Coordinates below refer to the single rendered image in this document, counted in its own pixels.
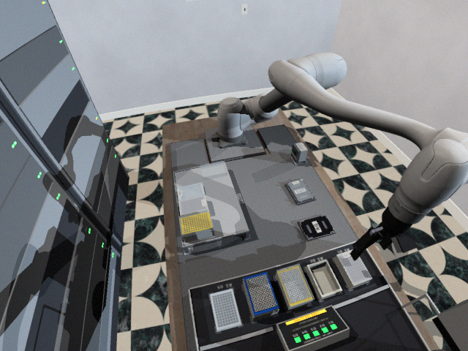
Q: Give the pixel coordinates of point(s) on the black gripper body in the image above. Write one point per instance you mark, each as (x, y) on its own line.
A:
(389, 222)

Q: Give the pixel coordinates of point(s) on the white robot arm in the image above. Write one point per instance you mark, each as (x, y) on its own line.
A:
(432, 177)

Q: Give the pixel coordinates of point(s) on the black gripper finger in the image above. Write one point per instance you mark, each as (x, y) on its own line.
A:
(372, 235)
(386, 242)

